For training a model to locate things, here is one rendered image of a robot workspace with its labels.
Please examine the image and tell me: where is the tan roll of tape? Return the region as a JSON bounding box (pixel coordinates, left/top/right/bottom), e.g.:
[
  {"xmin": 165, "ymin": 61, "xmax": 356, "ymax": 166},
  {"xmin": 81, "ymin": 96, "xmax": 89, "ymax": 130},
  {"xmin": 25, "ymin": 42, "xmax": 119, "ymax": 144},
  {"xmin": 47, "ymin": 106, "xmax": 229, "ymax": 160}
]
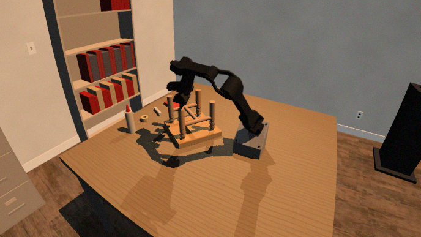
[{"xmin": 141, "ymin": 115, "xmax": 149, "ymax": 122}]

